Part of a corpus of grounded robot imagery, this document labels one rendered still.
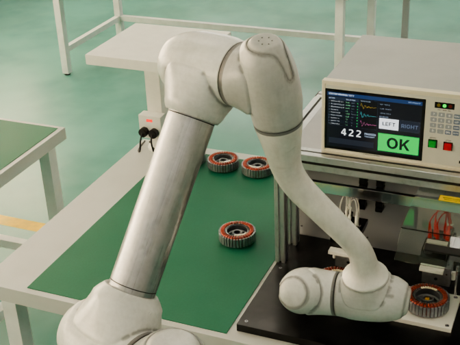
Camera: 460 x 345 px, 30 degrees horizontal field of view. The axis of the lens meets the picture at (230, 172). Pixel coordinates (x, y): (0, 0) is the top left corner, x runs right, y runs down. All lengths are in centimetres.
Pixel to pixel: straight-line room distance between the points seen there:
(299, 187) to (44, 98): 418
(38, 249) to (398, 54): 120
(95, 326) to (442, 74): 110
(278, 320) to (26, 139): 152
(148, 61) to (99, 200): 50
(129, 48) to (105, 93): 295
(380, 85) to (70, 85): 404
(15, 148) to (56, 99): 247
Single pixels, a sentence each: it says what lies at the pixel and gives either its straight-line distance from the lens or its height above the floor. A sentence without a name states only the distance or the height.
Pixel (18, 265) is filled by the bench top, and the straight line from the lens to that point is 261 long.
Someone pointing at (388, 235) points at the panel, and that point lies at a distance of 250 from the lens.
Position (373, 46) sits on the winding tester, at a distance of 246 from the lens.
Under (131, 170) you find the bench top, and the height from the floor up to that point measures 75.
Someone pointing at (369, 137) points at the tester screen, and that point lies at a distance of 224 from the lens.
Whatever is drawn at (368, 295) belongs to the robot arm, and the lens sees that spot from 190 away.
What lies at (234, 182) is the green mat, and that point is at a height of 75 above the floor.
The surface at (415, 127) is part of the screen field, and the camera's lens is 220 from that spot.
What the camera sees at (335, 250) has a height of 88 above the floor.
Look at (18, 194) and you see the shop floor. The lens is 464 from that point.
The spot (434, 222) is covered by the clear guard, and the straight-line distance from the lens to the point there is 209.
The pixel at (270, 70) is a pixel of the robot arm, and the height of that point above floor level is 156.
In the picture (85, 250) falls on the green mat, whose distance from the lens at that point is 262.
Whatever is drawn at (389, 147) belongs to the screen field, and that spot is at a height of 116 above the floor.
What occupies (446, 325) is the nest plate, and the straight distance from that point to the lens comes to 224.
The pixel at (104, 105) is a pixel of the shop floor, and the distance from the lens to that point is 561.
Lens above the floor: 212
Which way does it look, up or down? 27 degrees down
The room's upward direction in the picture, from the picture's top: 3 degrees counter-clockwise
